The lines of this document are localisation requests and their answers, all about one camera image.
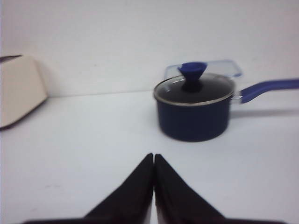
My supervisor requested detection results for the cream two-slot toaster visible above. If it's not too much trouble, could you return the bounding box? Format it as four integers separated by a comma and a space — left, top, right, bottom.
0, 55, 48, 129

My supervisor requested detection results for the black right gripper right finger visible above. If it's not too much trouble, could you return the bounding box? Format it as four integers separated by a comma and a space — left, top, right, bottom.
154, 154, 282, 224

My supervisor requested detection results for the glass pot lid blue knob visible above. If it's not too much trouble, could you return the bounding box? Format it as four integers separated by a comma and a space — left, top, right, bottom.
153, 62, 235, 106

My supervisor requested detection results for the dark blue saucepan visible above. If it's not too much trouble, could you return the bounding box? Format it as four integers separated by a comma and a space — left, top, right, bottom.
156, 79, 299, 141

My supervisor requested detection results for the clear plastic container blue rim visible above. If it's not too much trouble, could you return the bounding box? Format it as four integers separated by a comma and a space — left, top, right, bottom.
164, 59, 242, 79

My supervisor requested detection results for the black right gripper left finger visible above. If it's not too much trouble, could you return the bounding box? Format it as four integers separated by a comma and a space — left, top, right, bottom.
25, 153, 154, 224

